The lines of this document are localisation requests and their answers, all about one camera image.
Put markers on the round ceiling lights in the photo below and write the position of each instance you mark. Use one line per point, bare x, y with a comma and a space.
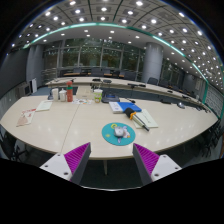
139, 3

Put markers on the white plastic cup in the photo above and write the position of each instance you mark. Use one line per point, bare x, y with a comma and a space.
55, 94

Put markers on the colourful flyer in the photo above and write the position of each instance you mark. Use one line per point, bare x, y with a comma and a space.
81, 101

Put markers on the long curved conference table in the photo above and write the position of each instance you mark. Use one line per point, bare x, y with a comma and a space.
150, 88

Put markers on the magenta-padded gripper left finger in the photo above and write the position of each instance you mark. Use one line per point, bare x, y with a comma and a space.
76, 156

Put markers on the black conference desk console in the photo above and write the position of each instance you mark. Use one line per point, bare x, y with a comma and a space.
110, 98

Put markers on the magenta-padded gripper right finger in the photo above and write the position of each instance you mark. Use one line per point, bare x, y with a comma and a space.
148, 158

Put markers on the black office chairs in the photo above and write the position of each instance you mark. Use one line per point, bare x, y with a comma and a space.
152, 81

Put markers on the pale green booklet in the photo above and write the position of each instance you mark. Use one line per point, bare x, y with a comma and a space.
150, 118

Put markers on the blue and white book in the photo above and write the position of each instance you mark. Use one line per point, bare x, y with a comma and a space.
131, 106

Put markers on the silver computer mouse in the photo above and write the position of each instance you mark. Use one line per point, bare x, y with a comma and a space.
119, 131

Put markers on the green-print paper cup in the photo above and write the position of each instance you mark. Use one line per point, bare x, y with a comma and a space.
97, 96

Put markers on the white paper booklet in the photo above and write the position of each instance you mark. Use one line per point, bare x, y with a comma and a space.
44, 105

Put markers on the round teal mouse pad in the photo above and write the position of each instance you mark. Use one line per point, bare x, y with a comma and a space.
108, 135

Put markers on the white mug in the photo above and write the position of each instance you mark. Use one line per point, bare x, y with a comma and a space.
62, 95

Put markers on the white standing sign board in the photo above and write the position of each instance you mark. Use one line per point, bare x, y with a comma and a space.
33, 85

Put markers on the beige cardboard box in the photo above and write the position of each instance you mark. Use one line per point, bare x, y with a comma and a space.
85, 92

